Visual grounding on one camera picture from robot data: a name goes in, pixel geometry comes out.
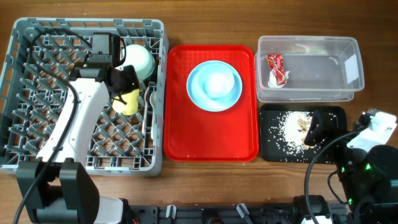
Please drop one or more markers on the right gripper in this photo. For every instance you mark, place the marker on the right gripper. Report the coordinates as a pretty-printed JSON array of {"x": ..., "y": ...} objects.
[{"x": 325, "y": 128}]

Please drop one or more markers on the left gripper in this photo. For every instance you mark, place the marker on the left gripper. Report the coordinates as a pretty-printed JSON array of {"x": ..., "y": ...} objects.
[{"x": 134, "y": 82}]

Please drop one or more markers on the yellow plastic cup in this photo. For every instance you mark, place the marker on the yellow plastic cup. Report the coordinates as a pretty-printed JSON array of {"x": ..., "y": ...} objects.
[{"x": 127, "y": 103}]

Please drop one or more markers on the mint green bowl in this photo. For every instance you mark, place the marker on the mint green bowl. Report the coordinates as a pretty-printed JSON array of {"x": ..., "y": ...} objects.
[{"x": 141, "y": 59}]

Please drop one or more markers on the white plastic spoon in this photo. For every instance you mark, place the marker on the white plastic spoon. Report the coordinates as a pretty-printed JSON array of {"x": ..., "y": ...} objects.
[{"x": 152, "y": 103}]

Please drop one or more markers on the rice and food scraps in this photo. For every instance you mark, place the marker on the rice and food scraps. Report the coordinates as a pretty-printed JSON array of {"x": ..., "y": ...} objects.
[{"x": 284, "y": 137}]

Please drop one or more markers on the white plastic fork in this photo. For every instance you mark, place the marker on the white plastic fork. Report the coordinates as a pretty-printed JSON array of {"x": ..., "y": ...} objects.
[{"x": 146, "y": 105}]

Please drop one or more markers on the white tissue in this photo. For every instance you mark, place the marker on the white tissue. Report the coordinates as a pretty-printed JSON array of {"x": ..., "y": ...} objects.
[{"x": 273, "y": 81}]

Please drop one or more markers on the red snack wrapper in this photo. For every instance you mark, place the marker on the red snack wrapper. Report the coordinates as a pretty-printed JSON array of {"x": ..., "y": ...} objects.
[{"x": 275, "y": 61}]

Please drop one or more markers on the light blue plate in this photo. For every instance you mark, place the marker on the light blue plate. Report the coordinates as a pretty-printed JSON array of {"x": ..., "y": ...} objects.
[{"x": 213, "y": 104}]

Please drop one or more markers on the small green saucer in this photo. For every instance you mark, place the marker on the small green saucer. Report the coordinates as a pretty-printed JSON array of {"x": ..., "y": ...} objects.
[{"x": 215, "y": 79}]

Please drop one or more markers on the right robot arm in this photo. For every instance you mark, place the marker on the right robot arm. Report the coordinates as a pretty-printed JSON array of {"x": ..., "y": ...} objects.
[{"x": 366, "y": 166}]

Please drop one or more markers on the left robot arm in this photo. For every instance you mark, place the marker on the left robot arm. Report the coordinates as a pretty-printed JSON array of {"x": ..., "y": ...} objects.
[{"x": 56, "y": 187}]

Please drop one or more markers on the black waste tray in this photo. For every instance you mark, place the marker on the black waste tray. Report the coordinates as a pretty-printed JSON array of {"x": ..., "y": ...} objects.
[{"x": 337, "y": 113}]

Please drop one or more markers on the grey dishwasher rack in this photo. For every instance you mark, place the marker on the grey dishwasher rack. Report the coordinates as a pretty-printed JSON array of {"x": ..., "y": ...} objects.
[{"x": 32, "y": 100}]

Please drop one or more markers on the clear plastic bin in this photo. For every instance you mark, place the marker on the clear plastic bin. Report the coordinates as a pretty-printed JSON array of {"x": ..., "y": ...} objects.
[{"x": 322, "y": 68}]

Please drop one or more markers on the red plastic tray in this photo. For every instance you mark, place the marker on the red plastic tray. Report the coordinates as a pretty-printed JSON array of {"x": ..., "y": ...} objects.
[{"x": 193, "y": 134}]

